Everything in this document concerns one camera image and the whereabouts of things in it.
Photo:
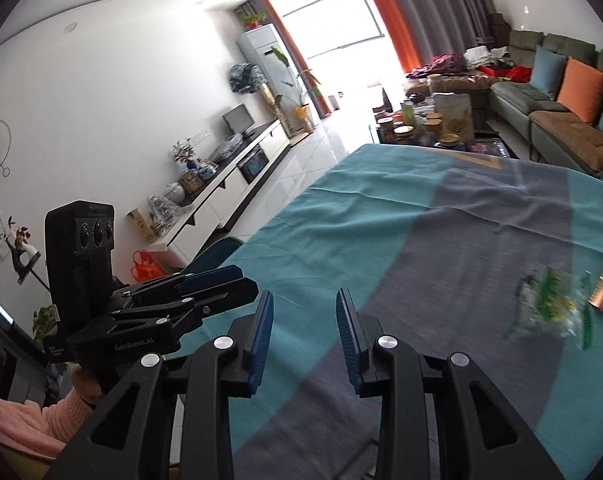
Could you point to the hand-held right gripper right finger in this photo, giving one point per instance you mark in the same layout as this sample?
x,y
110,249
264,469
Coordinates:
x,y
347,332

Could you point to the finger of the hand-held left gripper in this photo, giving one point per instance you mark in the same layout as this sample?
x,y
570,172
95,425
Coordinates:
x,y
221,295
211,277

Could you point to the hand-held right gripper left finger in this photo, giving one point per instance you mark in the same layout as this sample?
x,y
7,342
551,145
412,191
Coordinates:
x,y
262,332

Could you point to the teal plastic bin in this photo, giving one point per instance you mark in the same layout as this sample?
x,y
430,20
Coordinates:
x,y
216,255

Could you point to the person's left forearm pink sleeve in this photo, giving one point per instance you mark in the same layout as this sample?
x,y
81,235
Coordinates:
x,y
26,420

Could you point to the person's left hand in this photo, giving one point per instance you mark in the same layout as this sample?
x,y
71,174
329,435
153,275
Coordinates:
x,y
87,385

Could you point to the black metal plant stand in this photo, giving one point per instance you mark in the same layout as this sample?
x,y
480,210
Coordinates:
x,y
26,270

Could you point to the white vase red flowers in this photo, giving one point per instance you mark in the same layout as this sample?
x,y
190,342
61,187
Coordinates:
x,y
23,245

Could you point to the orange plastic bag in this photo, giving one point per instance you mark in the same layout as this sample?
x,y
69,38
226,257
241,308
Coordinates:
x,y
149,270

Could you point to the green leafy plant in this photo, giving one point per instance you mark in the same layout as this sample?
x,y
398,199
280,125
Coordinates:
x,y
43,322

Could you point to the gold cardboard box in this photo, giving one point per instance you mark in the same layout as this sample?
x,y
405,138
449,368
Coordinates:
x,y
142,225

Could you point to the white TV cabinet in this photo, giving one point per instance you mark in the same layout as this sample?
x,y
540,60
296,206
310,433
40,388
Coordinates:
x,y
221,200

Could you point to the clear plastic bag with items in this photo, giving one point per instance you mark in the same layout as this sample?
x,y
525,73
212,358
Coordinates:
x,y
164,208

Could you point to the white ceramic jar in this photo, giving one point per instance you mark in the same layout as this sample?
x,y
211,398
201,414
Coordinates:
x,y
174,193

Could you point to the wooden framed picture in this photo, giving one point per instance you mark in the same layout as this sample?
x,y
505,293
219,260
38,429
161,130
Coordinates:
x,y
191,181

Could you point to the teal and grey tablecloth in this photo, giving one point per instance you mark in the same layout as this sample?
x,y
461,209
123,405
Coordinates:
x,y
431,240

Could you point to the small potted plant blue vase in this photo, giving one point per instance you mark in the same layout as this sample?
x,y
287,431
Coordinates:
x,y
184,152

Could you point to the black monitor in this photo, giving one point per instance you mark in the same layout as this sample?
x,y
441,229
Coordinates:
x,y
239,119

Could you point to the gold stand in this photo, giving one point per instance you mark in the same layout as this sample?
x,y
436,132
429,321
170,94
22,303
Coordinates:
x,y
276,110

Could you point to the glass top coffee table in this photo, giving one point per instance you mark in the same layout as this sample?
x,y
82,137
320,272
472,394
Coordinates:
x,y
381,135

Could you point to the green and white snack wrapper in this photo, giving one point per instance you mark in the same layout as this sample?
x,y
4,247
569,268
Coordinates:
x,y
546,305

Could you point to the blue printed cloth bundle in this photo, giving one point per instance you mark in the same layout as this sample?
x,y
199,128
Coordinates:
x,y
246,77

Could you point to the tall leafy plant yellow pot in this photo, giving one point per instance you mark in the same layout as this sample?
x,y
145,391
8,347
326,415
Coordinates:
x,y
301,95

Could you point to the group of dark lidded jars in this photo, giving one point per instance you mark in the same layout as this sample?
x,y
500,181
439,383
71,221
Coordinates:
x,y
406,130

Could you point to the white standing air conditioner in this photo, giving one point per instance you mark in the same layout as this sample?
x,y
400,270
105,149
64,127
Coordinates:
x,y
264,60

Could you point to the green packet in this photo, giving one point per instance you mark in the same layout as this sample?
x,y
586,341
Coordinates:
x,y
407,112

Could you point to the dark patterned tray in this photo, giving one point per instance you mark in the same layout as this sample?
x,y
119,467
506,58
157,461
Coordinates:
x,y
489,149

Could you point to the round ceiling light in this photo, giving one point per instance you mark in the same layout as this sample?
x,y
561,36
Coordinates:
x,y
71,28

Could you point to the orange curtain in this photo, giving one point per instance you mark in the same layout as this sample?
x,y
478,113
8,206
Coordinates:
x,y
396,15
296,55

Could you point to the tan paper packet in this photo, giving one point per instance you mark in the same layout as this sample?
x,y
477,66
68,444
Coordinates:
x,y
454,115

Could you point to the potted plant on air conditioner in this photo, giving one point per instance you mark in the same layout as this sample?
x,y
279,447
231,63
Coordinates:
x,y
254,20

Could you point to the pile of dark red clothes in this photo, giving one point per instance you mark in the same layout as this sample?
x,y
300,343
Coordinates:
x,y
446,65

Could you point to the green sofa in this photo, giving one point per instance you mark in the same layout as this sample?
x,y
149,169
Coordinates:
x,y
516,95

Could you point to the brown sofa blanket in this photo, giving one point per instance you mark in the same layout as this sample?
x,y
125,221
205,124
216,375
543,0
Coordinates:
x,y
571,135

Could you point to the red cloth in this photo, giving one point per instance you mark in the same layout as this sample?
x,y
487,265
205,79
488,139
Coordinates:
x,y
506,72

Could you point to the white plastic pile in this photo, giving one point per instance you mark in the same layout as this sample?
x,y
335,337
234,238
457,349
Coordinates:
x,y
477,55

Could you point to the orange cushion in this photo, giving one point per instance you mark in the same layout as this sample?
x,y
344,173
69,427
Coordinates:
x,y
581,90

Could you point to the cardboard boxes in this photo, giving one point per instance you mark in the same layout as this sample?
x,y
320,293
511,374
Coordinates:
x,y
499,27

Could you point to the grey curtain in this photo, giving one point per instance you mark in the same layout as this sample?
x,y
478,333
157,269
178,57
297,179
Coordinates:
x,y
446,5

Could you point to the white wall sockets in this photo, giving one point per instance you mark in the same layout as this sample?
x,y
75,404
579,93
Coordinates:
x,y
199,136

